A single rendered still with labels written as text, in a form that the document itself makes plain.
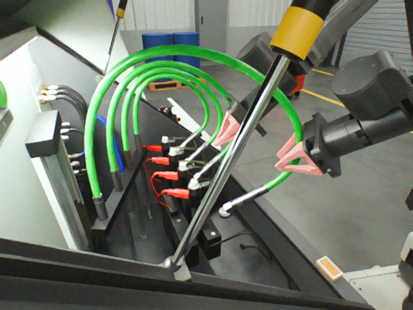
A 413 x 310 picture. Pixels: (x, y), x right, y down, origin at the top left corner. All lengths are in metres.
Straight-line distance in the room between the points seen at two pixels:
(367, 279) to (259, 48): 1.37
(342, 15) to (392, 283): 1.35
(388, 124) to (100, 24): 0.68
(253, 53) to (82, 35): 0.47
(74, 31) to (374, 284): 1.64
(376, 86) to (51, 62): 0.68
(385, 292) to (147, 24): 6.62
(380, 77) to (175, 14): 6.91
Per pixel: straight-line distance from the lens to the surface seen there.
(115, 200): 0.60
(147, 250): 0.83
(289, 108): 0.41
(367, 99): 0.35
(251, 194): 0.49
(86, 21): 0.77
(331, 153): 0.42
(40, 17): 0.78
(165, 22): 7.10
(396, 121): 0.40
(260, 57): 0.48
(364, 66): 0.36
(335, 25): 0.62
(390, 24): 7.49
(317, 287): 0.72
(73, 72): 0.75
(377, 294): 1.59
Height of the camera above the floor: 1.47
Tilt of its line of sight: 30 degrees down
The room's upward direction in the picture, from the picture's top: straight up
